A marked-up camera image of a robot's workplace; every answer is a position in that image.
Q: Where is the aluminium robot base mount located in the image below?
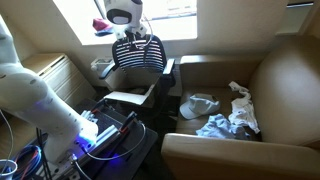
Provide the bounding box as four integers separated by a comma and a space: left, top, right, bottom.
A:
42, 109, 142, 175

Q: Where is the white crumpled garment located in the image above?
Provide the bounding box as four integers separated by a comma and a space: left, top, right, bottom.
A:
227, 80, 261, 135

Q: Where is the red and blue cap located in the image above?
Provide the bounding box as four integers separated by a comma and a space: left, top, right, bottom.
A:
91, 17, 114, 37

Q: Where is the light wooden drawer cabinet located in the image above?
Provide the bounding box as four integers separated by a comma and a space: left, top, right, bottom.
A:
21, 52, 98, 108

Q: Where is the blue striped shirt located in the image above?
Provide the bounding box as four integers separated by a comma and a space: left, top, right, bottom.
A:
195, 113, 252, 141

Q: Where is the coiled blue cable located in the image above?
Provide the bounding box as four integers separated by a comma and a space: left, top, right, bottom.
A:
10, 144, 45, 180

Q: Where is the black robot table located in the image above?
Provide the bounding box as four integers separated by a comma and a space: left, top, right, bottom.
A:
32, 97, 160, 180

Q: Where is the beige leather couch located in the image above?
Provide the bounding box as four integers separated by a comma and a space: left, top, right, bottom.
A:
160, 33, 320, 180

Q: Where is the white baseball cap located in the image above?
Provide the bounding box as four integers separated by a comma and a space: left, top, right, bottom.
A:
178, 92, 221, 121

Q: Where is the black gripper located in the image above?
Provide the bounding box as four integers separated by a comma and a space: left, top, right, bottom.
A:
123, 30, 145, 46

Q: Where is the open cardboard box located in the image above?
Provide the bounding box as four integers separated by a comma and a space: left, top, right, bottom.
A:
103, 82, 158, 108

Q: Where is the black slatted office chair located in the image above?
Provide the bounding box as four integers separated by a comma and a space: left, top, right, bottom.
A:
98, 33, 178, 118

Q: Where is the white paper cup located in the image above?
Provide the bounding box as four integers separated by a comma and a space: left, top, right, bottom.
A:
0, 158, 19, 180

